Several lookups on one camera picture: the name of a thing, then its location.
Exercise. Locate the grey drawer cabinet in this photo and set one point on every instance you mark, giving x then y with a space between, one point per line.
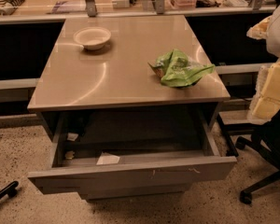
118 74

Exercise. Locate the black coiled tool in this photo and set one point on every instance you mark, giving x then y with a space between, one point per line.
10 6

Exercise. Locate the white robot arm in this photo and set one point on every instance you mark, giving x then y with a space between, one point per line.
266 102

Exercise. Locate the small white paper scrap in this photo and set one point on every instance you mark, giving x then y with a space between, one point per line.
72 136

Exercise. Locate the white bowl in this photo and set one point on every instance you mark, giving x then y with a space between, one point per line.
92 38

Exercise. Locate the black office chair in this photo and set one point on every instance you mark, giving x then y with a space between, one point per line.
265 139

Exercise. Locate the grey top drawer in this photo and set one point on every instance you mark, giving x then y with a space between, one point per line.
136 174

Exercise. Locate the purple booklet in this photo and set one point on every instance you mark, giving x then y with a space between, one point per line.
68 7

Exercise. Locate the black floor leg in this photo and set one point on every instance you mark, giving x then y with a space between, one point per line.
10 190

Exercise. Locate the green crumpled chip bag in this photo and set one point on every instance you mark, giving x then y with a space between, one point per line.
176 69

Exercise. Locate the white paper slip in drawer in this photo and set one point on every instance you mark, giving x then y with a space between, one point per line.
107 158

